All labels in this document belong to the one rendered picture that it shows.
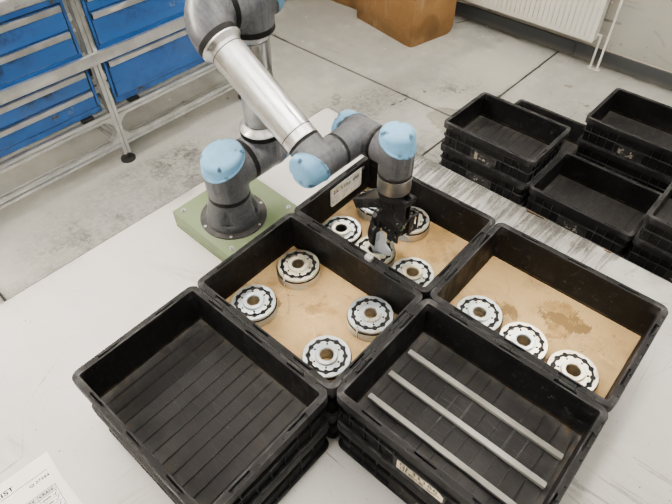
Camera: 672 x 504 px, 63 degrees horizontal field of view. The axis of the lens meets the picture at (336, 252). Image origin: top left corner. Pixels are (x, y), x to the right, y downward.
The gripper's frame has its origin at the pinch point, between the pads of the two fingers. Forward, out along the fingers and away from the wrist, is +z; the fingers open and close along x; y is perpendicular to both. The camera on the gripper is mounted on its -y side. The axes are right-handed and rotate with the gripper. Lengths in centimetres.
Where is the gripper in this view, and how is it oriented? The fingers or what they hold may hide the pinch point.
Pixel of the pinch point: (382, 245)
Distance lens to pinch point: 137.1
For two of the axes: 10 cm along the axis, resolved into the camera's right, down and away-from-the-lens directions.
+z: 0.1, 6.8, 7.4
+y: 6.9, 5.3, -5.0
